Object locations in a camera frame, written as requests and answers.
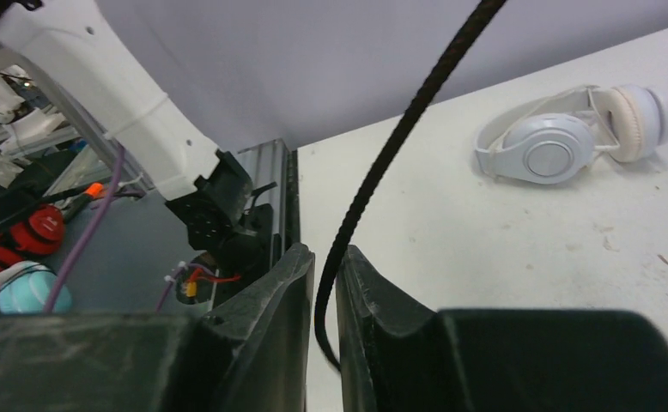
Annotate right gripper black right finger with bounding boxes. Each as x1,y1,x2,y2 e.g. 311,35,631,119
336,245,442,411

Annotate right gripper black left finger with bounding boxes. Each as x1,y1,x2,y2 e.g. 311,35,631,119
201,243,315,411

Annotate white wired headphones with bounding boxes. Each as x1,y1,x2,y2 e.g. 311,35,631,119
474,84,668,185

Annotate black and white headphones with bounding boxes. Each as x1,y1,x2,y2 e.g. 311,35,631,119
313,0,507,373

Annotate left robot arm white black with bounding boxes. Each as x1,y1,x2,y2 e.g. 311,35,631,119
0,1,268,305

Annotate red headphones in background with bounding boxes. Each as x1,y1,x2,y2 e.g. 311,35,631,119
0,203,65,271

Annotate teal round object in background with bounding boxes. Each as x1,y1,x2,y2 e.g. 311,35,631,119
0,269,57,314

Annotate aluminium rail frame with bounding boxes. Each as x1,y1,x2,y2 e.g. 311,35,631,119
234,140,301,279

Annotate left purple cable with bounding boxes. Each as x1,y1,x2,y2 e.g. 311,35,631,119
0,144,239,319

